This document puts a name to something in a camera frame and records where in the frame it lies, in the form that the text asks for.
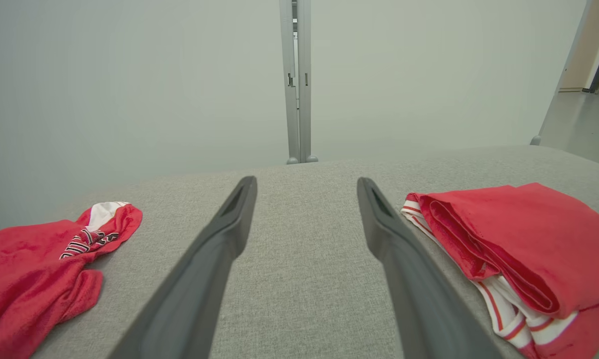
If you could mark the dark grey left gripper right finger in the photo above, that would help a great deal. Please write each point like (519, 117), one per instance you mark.
(419, 294)

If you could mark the slanted grey door frame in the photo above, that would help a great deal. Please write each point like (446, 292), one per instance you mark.
(558, 80)

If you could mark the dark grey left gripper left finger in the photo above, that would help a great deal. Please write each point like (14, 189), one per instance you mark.
(190, 289)

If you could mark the red basketball jersey black lettering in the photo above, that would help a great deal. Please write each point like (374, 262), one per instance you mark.
(543, 244)

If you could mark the grey fabric sofa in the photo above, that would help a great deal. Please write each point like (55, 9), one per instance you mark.
(304, 259)

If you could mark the grey partition post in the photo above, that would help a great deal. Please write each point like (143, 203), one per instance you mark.
(299, 89)

